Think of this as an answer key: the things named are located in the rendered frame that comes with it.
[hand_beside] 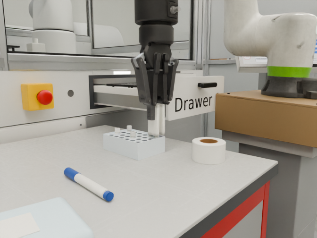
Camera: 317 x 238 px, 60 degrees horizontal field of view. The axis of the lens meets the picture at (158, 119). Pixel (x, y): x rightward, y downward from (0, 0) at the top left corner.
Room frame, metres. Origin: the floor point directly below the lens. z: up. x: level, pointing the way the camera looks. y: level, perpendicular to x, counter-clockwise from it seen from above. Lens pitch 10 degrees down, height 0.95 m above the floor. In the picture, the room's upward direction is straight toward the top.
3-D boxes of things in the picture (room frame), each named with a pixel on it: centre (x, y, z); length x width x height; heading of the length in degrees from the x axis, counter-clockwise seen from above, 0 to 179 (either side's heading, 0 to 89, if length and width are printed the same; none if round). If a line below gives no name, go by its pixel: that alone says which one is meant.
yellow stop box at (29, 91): (0.76, 0.33, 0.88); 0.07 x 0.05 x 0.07; 139
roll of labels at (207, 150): (0.56, -0.11, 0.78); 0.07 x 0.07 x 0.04
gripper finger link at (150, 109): (0.59, 0.02, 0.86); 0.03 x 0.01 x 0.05; 137
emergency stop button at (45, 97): (0.74, 0.31, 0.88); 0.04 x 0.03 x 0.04; 139
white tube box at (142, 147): (0.62, 0.06, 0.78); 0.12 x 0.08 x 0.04; 47
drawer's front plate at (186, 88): (0.81, -0.11, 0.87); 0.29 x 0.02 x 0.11; 139
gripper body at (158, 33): (0.61, 0.00, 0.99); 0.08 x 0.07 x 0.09; 137
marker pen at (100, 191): (0.42, 0.12, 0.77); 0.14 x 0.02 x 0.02; 43
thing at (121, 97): (0.94, 0.04, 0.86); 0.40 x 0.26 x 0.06; 49
